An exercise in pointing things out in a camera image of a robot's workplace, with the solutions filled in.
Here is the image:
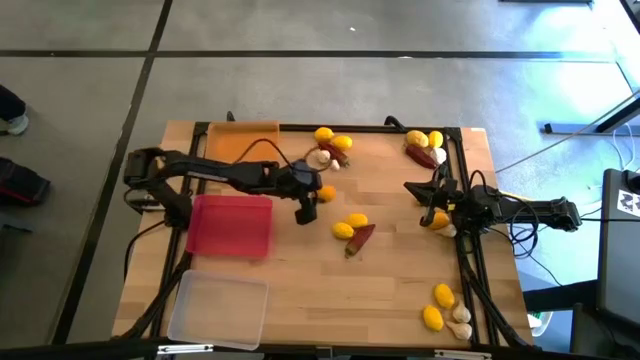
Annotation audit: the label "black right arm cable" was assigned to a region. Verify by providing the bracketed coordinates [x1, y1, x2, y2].
[479, 169, 566, 289]

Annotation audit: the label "orange plastic basket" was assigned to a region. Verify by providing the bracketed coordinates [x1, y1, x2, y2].
[204, 120, 281, 165]

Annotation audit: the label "black and red bag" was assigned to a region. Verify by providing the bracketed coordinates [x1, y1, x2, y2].
[0, 156, 52, 208]

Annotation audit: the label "pale yellow lemon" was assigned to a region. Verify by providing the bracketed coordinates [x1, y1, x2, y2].
[405, 129, 430, 149]

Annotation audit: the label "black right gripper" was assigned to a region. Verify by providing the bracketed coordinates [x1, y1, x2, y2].
[403, 177, 474, 229]

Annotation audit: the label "pink plastic basket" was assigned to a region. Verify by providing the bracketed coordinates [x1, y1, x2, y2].
[185, 194, 275, 261]

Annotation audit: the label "black metal table frame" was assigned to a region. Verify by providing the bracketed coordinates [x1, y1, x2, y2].
[119, 119, 534, 351]

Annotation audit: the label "person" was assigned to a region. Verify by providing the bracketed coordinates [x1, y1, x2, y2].
[0, 83, 30, 137]

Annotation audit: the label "orange object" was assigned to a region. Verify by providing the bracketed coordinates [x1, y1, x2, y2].
[422, 304, 445, 333]

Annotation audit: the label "white cables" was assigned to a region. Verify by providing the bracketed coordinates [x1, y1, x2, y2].
[612, 122, 640, 174]

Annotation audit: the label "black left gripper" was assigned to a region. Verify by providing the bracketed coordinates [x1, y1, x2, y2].
[269, 159, 324, 227]

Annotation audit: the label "black white marker sticker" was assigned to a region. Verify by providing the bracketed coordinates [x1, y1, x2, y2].
[617, 188, 640, 217]

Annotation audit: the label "black power cable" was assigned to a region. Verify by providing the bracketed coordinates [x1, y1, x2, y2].
[123, 219, 167, 282]

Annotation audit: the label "clear plastic basket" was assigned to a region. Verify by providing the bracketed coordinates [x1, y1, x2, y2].
[166, 269, 270, 352]

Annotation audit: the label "grey equipment cart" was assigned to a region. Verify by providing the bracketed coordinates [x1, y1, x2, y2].
[597, 168, 640, 331]

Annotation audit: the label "black metal bar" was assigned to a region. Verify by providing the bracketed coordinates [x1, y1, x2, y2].
[0, 339, 640, 360]

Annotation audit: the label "white green cup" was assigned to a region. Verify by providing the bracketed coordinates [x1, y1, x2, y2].
[527, 310, 555, 337]

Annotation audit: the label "black floor stand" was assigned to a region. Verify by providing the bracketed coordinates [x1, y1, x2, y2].
[543, 97, 640, 136]

